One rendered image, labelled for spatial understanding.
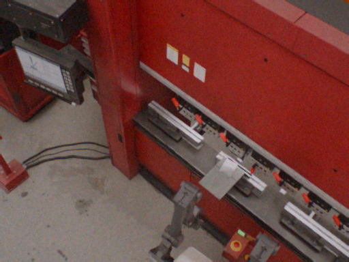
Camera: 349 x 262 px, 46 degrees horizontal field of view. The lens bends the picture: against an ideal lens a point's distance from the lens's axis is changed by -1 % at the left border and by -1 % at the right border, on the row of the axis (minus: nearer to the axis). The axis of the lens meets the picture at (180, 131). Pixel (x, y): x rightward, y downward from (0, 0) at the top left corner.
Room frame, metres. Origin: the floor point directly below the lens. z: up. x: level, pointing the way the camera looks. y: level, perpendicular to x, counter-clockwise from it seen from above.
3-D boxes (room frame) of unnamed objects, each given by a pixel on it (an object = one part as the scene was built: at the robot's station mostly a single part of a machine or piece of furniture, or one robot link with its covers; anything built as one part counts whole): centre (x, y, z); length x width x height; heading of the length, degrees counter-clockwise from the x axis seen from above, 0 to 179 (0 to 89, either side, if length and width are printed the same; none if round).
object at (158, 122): (1.76, 0.12, 0.89); 0.30 x 0.05 x 0.03; 51
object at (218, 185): (1.32, -0.29, 1.00); 0.26 x 0.18 x 0.01; 141
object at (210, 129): (1.57, -0.21, 1.26); 0.15 x 0.09 x 0.17; 51
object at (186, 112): (1.70, -0.05, 1.26); 0.15 x 0.09 x 0.17; 51
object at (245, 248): (0.92, -0.45, 0.75); 0.20 x 0.16 x 0.18; 57
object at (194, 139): (1.78, 0.05, 0.92); 0.50 x 0.06 x 0.10; 51
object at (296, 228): (1.01, -0.82, 0.89); 0.30 x 0.05 x 0.03; 51
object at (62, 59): (1.79, 0.85, 1.42); 0.45 x 0.12 x 0.36; 66
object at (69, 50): (2.04, 0.80, 1.18); 0.40 x 0.24 x 0.07; 51
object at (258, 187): (1.40, -0.43, 0.92); 0.39 x 0.06 x 0.10; 51
